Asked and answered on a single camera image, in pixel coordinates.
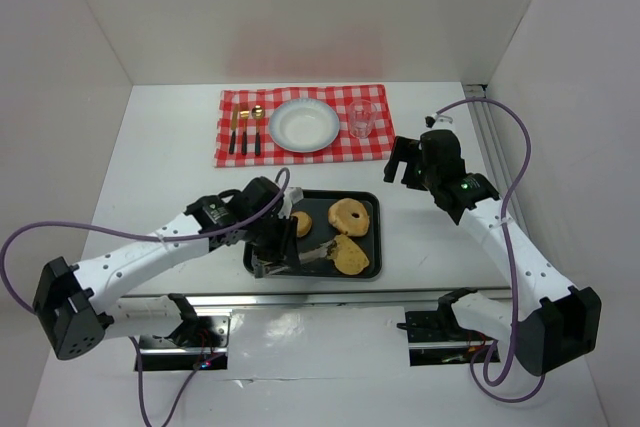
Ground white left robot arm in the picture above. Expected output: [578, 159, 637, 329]
[33, 177, 303, 360]

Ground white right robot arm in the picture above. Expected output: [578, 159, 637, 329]
[384, 130, 602, 377]

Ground white cover board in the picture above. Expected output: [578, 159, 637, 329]
[225, 307, 409, 383]

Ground gold knife black handle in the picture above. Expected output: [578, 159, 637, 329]
[228, 105, 239, 155]

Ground pale bagel with hole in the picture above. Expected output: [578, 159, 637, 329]
[328, 198, 370, 237]

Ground small round bun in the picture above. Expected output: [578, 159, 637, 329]
[291, 211, 313, 238]

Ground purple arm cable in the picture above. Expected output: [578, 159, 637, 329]
[1, 166, 292, 427]
[424, 96, 547, 402]

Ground metal tongs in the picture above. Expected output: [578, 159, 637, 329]
[281, 240, 334, 275]

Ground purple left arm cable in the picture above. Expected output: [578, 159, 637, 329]
[1, 166, 292, 427]

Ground red white checkered cloth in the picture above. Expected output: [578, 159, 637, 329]
[213, 84, 395, 168]

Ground white paper plate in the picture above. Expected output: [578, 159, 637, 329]
[267, 98, 340, 154]

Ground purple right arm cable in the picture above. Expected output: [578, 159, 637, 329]
[424, 96, 547, 402]

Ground gold fork black handle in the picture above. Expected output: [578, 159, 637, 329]
[239, 104, 251, 156]

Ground clear plastic cup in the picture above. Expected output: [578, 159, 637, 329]
[346, 99, 378, 139]

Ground metal base rail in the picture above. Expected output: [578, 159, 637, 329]
[114, 287, 509, 373]

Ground speckled bread slice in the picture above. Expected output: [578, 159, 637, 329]
[328, 234, 370, 276]

